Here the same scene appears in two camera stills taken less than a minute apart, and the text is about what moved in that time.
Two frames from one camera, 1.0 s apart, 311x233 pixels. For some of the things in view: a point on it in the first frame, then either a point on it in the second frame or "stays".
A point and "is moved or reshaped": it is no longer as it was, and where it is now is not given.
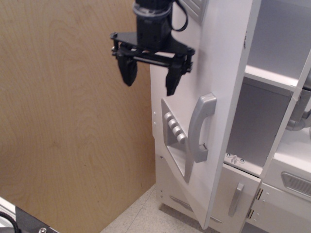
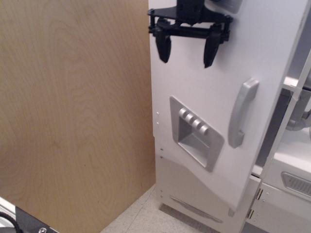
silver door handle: [205, 106] -> [248, 91]
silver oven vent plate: [298, 184] stays
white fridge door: [192, 131] is moved or reshaped
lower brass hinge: [250, 213] stays
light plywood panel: [77, 146] stays
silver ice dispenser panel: [177, 140] -> [194, 136]
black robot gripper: [153, 42] -> [189, 19]
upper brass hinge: [259, 193] stays
